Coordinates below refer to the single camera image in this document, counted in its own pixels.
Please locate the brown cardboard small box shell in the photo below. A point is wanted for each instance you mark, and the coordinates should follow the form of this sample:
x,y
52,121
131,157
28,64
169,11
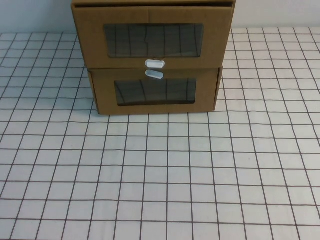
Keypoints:
x,y
221,82

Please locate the brown cardboard small windowed drawer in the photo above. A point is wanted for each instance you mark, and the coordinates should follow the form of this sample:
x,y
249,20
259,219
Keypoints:
x,y
105,102

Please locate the white black-grid tablecloth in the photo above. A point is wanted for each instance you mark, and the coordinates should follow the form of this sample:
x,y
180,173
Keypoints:
x,y
160,187

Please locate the brown cardboard large windowed drawer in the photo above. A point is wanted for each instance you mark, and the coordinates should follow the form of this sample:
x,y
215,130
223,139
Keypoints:
x,y
87,37

